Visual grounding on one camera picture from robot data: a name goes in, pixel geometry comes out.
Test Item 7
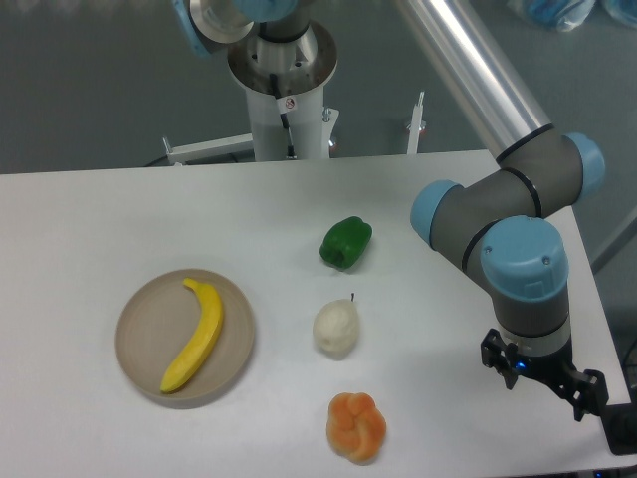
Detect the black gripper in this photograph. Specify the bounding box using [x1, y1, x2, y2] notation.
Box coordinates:
[480, 329, 609, 422]

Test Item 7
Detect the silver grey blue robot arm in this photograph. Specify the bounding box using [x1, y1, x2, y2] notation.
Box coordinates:
[173, 1, 608, 419]

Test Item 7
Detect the yellow banana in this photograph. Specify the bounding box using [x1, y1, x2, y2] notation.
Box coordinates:
[160, 278, 225, 394]

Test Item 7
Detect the beige round plate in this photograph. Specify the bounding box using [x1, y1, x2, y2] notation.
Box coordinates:
[114, 269, 256, 409]

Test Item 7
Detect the black box at table edge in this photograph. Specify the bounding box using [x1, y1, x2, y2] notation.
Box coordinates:
[601, 403, 636, 456]

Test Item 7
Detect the orange knotted bread roll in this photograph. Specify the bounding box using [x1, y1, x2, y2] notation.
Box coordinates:
[325, 392, 387, 465]

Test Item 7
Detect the white pear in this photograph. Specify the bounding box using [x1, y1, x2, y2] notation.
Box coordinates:
[313, 293, 360, 360]

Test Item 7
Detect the green bell pepper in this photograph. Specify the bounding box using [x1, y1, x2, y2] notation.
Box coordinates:
[319, 216, 372, 270]

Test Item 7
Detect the blue plastic bag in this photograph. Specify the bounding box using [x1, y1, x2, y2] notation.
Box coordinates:
[507, 0, 636, 32]

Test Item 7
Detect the white right support bracket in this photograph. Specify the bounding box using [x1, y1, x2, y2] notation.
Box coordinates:
[406, 91, 426, 154]

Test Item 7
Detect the white support bracket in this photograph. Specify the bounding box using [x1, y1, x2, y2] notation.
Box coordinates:
[406, 91, 426, 154]
[162, 133, 254, 165]

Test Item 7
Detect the white left support bracket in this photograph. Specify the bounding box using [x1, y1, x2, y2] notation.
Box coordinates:
[162, 133, 254, 165]

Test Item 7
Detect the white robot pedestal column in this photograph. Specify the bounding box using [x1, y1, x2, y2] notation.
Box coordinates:
[228, 21, 338, 161]

